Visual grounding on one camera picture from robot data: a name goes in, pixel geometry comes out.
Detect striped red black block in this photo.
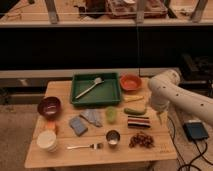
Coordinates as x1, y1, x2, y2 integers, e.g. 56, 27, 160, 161
127, 116, 151, 128

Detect green plastic tray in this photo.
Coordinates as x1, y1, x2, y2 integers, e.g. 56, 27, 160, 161
70, 72, 122, 107

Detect dark red bowl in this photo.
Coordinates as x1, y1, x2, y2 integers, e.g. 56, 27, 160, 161
37, 97, 61, 120

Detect black floor cable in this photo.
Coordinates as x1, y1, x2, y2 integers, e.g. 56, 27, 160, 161
166, 115, 213, 171

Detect yellow banana toy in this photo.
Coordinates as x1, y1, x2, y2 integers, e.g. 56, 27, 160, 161
124, 96, 144, 102

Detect small metal cup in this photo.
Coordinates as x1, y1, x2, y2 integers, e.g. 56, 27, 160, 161
106, 130, 120, 146

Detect white spatula in tray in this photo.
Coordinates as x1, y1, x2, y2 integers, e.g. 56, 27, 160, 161
75, 77, 104, 99

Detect wooden table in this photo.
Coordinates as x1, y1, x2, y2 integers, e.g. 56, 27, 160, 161
25, 81, 177, 168

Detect blue sponge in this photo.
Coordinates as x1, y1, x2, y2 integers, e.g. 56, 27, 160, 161
69, 116, 88, 136

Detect orange bowl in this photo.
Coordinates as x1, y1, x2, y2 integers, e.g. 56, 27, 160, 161
120, 74, 142, 91

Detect green cucumber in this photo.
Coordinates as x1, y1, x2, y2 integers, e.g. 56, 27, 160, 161
123, 108, 147, 116

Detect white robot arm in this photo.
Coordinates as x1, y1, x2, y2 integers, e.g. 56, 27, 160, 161
148, 69, 213, 126

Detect silver fork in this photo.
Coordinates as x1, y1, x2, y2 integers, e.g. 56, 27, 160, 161
67, 143, 103, 150

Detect green plastic cup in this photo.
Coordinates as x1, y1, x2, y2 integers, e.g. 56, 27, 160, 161
105, 106, 117, 123

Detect grey folded cloth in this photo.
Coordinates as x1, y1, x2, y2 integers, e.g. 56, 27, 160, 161
80, 109, 102, 127

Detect white paper cup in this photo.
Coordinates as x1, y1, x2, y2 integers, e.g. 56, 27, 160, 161
36, 130, 57, 152

